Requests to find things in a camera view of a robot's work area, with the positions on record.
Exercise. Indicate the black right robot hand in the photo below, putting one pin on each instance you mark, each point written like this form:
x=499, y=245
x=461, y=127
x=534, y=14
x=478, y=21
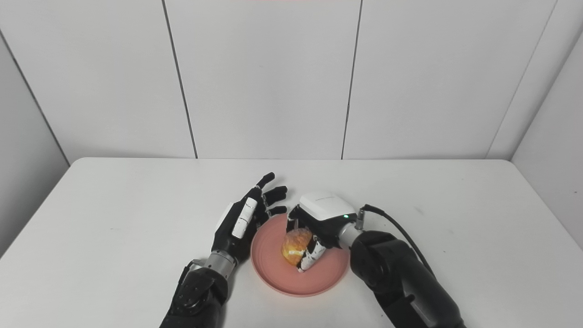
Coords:
x=323, y=212

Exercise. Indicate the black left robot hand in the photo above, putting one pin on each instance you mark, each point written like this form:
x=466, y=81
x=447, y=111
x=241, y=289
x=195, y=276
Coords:
x=230, y=237

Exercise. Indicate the cream puff pastry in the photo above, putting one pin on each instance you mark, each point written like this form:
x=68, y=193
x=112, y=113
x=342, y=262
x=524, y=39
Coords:
x=295, y=246

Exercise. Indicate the pink round plate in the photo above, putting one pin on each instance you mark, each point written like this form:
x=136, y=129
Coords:
x=282, y=278

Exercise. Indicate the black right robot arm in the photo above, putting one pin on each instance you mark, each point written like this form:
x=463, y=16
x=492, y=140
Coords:
x=401, y=282

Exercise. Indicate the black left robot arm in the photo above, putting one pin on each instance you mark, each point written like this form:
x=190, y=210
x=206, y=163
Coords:
x=198, y=296

